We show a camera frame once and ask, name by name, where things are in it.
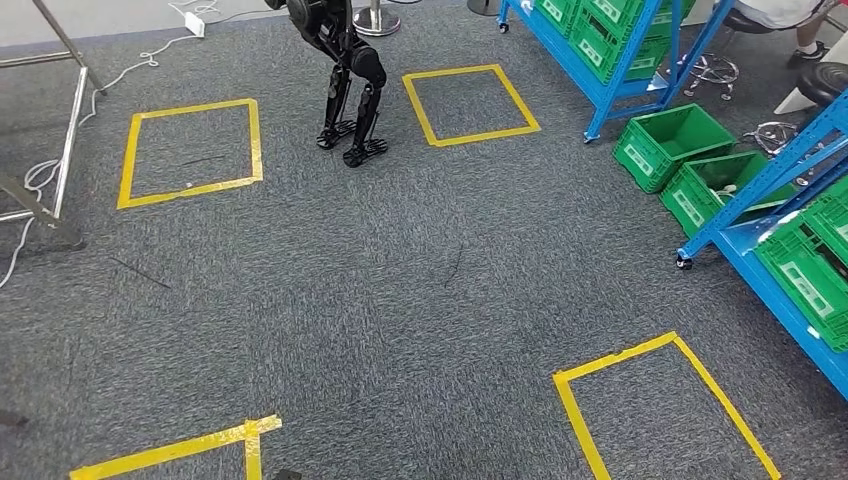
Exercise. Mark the blue metal shelf rack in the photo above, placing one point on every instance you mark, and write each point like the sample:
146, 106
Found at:
576, 69
768, 298

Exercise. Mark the small white plastic part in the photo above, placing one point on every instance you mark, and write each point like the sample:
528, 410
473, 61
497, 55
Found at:
725, 192

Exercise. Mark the steel workbench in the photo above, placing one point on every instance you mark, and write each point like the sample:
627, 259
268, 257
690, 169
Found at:
69, 132

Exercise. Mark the black bystander robot body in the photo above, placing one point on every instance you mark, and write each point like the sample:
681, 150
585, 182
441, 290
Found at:
338, 40

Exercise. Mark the yellow tape rectangle outline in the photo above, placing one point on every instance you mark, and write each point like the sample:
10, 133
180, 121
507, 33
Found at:
576, 417

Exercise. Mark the black stanchion base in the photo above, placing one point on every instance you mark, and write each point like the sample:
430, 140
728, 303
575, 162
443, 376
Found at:
484, 6

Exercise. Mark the white power strip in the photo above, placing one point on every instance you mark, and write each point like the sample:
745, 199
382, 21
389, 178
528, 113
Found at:
195, 24

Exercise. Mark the chrome chair base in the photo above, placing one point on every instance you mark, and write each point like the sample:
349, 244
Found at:
772, 136
715, 69

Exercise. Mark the black stool seat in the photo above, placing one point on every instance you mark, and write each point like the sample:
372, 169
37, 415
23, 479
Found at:
825, 83
745, 23

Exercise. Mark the white flat board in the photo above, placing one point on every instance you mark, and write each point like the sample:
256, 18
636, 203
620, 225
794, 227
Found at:
795, 104

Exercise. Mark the small white paper scrap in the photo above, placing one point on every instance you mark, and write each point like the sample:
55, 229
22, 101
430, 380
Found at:
814, 332

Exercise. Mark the person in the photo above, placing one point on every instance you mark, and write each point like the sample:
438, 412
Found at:
775, 10

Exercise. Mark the chrome stanchion post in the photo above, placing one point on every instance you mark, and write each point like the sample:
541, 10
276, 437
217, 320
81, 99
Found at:
376, 23

